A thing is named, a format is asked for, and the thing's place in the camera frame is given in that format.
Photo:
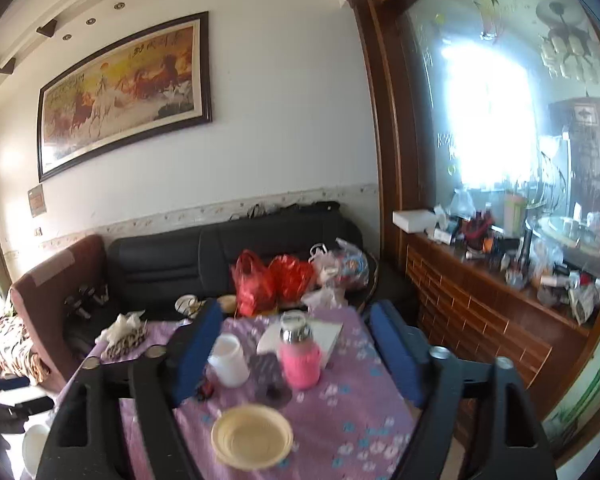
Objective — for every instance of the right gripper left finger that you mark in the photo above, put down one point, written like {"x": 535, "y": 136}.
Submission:
{"x": 87, "y": 440}

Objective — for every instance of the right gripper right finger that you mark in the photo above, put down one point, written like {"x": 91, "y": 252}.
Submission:
{"x": 484, "y": 403}

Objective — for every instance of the white foam bowl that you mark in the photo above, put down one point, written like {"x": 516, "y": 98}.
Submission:
{"x": 33, "y": 445}

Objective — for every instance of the small beige plastic bowl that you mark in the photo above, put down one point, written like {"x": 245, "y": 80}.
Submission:
{"x": 251, "y": 437}

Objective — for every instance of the patterned blanket seat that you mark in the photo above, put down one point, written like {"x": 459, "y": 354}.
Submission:
{"x": 17, "y": 356}

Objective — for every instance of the leopard print cloth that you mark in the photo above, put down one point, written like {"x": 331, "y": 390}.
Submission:
{"x": 124, "y": 345}

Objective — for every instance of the white cloth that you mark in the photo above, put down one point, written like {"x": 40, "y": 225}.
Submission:
{"x": 124, "y": 325}

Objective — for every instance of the maroon armchair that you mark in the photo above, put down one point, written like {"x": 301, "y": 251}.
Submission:
{"x": 39, "y": 299}

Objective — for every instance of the wooden sideboard cabinet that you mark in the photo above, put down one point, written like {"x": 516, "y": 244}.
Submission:
{"x": 479, "y": 318}

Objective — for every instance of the white plastic jar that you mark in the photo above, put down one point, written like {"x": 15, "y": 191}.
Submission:
{"x": 228, "y": 361}

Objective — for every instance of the black leather sofa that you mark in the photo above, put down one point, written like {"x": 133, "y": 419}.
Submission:
{"x": 149, "y": 273}

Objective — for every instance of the black phone stand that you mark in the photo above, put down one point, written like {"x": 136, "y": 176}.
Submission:
{"x": 270, "y": 386}

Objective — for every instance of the purple floral tablecloth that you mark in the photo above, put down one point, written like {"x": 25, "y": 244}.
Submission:
{"x": 353, "y": 424}

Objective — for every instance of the pink sleeved thermos bottle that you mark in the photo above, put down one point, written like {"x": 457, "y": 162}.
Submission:
{"x": 299, "y": 354}

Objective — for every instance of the red plastic bag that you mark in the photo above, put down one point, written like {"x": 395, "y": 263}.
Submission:
{"x": 262, "y": 288}

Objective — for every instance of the colourful plastic bag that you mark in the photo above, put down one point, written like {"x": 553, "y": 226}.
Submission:
{"x": 345, "y": 267}

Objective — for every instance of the white box on sideboard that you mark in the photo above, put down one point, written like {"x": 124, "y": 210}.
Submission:
{"x": 415, "y": 220}

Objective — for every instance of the framed horse painting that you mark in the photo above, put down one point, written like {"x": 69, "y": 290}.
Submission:
{"x": 152, "y": 82}

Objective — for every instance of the small wall plaque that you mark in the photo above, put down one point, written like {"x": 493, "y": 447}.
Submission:
{"x": 36, "y": 201}

